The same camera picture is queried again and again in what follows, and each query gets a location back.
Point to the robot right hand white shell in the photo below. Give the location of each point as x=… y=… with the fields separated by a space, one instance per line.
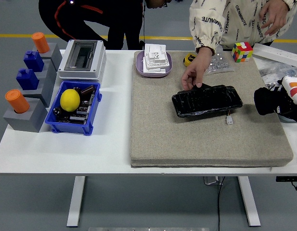
x=295 y=89

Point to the person's right hand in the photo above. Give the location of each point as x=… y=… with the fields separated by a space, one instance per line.
x=198 y=67

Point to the person's left hand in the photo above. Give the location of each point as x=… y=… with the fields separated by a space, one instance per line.
x=275 y=14

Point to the black rag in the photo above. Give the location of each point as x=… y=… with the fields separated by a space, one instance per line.
x=263 y=101

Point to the black glossy display panel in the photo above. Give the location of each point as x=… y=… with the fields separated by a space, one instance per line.
x=206 y=101

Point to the person's left forearm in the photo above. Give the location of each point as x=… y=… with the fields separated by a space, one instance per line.
x=292 y=3

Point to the person's right forearm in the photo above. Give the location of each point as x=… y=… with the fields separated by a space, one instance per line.
x=206 y=31

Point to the black desk control panel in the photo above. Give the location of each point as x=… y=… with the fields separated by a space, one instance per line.
x=287 y=179

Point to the clear bag of metal nuts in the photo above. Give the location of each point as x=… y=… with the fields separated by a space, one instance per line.
x=223 y=65

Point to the clear plastic parts bags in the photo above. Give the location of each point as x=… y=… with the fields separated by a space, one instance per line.
x=271 y=72

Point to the long white power strip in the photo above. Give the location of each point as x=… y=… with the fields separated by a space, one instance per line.
x=271 y=51

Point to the person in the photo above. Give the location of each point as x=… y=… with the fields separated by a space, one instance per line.
x=237 y=21
x=90 y=19

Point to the white flat plate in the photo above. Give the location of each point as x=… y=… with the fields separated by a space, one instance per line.
x=153 y=71

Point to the colourful puzzle cube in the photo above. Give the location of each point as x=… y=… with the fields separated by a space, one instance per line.
x=242 y=51

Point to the purple tray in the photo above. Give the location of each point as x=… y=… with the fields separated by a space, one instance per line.
x=139 y=65

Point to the grey-brown mat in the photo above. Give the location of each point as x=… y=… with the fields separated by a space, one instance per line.
x=186 y=144

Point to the brown capacitor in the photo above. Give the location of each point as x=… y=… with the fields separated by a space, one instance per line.
x=87 y=90

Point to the white table leg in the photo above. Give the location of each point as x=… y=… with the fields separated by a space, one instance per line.
x=76 y=202
x=249 y=202

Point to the black circuit board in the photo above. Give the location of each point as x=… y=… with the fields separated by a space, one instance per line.
x=78 y=115

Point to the yellow lemon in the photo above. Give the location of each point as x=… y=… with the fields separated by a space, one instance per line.
x=70 y=99

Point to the grey block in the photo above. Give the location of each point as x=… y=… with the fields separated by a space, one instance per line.
x=30 y=120
x=54 y=55
x=46 y=93
x=49 y=72

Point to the blue plastic bin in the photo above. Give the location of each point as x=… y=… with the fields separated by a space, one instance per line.
x=66 y=127

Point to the black round component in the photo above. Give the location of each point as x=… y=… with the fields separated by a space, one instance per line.
x=57 y=111

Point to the orange cylinder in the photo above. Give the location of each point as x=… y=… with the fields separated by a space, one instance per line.
x=17 y=101
x=40 y=43

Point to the blue block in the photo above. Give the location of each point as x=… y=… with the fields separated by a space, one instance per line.
x=28 y=80
x=34 y=61

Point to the white switch plate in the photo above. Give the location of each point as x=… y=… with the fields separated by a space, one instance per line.
x=160 y=62

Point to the white wall socket plate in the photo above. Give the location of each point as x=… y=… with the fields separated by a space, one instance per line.
x=153 y=49

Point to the grey metal bracket box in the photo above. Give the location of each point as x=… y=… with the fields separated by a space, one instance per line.
x=210 y=180

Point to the grey electrical enclosure box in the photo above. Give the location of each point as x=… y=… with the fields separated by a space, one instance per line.
x=78 y=73

